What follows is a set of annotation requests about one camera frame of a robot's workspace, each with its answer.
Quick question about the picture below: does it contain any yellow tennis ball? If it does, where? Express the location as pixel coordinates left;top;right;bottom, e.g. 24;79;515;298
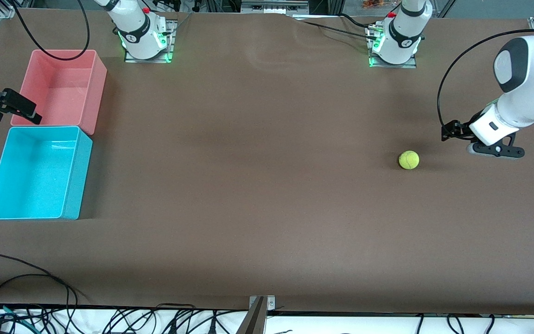
398;150;420;170

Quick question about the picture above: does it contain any pink plastic bin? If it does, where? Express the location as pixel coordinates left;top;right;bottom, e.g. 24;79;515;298
10;49;108;135

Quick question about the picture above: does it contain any blue plastic bin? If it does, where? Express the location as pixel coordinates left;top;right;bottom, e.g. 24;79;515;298
0;126;94;220

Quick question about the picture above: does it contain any grey power strip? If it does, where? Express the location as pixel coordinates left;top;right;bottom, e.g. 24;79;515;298
241;0;310;14

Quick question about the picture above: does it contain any grey metal mounting plate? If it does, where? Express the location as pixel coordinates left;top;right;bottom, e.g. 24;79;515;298
249;295;275;311

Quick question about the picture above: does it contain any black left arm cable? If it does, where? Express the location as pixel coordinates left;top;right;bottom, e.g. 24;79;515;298
437;29;534;129

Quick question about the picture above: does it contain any black right arm cable loop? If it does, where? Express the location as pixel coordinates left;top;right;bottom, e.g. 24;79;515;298
14;0;90;60

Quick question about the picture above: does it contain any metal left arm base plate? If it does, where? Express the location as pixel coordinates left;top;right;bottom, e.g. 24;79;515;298
368;23;417;69

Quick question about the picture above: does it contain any black base cable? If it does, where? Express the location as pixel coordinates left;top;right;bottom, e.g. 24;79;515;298
292;18;380;41

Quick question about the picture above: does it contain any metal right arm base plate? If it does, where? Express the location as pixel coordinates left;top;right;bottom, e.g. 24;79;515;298
125;21;175;63

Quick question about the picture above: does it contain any arched black table cable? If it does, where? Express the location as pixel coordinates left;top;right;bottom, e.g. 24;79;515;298
0;274;72;321

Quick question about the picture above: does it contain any dark metal camera post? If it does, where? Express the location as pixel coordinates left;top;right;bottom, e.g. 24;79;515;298
235;297;267;334

